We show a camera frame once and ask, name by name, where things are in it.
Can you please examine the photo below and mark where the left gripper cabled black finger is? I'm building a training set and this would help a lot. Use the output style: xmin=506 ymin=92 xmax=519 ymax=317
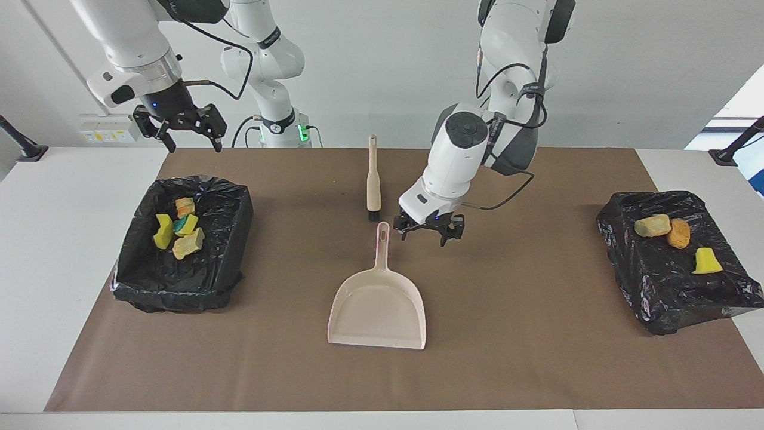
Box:
xmin=439 ymin=215 xmax=466 ymax=247

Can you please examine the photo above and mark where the brown bread roll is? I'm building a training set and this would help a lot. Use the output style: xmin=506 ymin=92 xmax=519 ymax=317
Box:
xmin=667 ymin=219 xmax=692 ymax=250

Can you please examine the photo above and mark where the beige bread chunk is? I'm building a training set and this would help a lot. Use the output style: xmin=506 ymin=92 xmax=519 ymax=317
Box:
xmin=172 ymin=228 xmax=205 ymax=260
xmin=634 ymin=214 xmax=673 ymax=238

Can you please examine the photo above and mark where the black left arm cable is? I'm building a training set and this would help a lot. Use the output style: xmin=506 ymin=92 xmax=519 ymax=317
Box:
xmin=463 ymin=48 xmax=549 ymax=211

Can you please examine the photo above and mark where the white wall cable conduit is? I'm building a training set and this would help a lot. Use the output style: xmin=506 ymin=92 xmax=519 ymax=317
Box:
xmin=23 ymin=0 xmax=109 ymax=117

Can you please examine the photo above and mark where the right gripper cabled black finger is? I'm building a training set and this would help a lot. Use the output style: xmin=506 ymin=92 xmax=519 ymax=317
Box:
xmin=190 ymin=104 xmax=228 ymax=153

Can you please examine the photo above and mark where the brown paper table mat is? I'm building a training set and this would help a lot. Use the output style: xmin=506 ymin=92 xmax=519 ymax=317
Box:
xmin=45 ymin=148 xmax=764 ymax=413

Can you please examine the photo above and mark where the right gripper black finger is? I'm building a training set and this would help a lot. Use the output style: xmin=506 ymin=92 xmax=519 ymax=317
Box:
xmin=132 ymin=106 xmax=177 ymax=153

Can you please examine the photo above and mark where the white wall socket box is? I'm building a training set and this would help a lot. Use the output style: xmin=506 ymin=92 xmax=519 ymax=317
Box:
xmin=78 ymin=113 xmax=143 ymax=144

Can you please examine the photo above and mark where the pink plastic dustpan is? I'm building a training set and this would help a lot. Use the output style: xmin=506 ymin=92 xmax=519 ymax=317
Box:
xmin=327 ymin=222 xmax=427 ymax=350

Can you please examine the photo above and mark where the black camera stand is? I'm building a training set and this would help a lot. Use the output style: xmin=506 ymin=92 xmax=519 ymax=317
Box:
xmin=0 ymin=115 xmax=48 ymax=162
xmin=708 ymin=116 xmax=764 ymax=167

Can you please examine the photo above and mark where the bin with black bag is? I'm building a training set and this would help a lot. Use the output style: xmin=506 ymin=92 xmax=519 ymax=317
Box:
xmin=112 ymin=175 xmax=254 ymax=314
xmin=597 ymin=190 xmax=764 ymax=336

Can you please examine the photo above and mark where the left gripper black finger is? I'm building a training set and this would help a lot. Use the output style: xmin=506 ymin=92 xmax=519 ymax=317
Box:
xmin=393 ymin=212 xmax=426 ymax=241

